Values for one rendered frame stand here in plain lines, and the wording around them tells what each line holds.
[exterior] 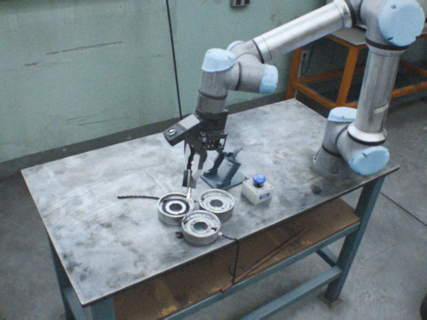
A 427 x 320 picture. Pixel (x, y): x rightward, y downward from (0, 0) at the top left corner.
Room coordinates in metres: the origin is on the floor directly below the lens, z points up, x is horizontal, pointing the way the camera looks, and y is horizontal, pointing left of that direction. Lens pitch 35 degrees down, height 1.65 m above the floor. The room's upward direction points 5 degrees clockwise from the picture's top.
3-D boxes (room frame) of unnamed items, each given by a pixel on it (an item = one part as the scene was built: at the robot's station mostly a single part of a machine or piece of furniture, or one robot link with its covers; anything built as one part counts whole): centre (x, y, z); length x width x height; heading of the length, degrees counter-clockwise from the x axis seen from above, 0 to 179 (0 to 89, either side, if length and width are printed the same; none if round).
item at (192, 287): (1.19, -0.03, 0.40); 1.17 x 0.59 x 0.80; 126
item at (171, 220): (0.93, 0.10, 0.82); 0.10 x 0.10 x 0.04
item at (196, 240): (0.86, 0.02, 0.82); 0.10 x 0.10 x 0.04
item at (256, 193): (1.06, -0.15, 0.82); 0.08 x 0.07 x 0.05; 126
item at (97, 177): (1.19, -0.03, 0.79); 1.20 x 0.60 x 0.02; 126
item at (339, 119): (1.24, -0.43, 0.97); 0.13 x 0.12 x 0.14; 14
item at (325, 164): (1.24, -0.42, 0.85); 0.15 x 0.15 x 0.10
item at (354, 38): (3.43, -1.30, 0.39); 1.50 x 0.62 x 0.78; 126
